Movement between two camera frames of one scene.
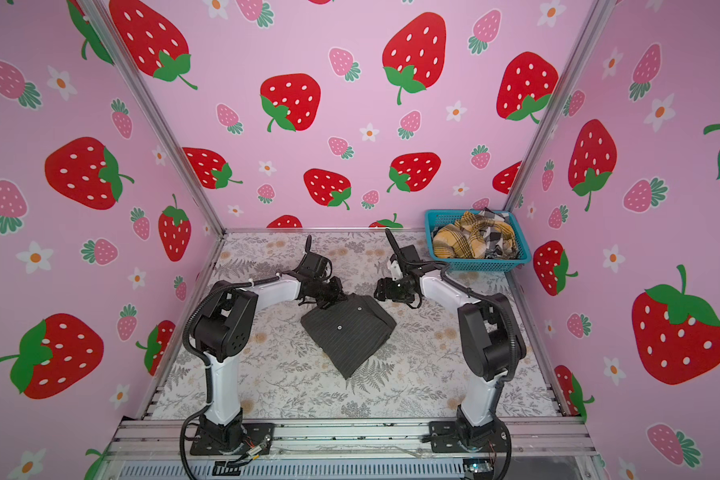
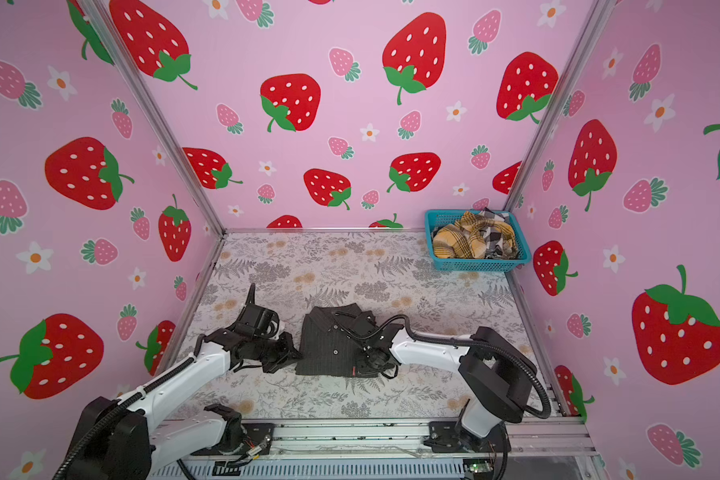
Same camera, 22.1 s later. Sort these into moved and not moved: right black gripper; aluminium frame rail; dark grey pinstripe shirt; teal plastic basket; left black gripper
Moved: left black gripper; right black gripper; dark grey pinstripe shirt
Not moved: aluminium frame rail; teal plastic basket
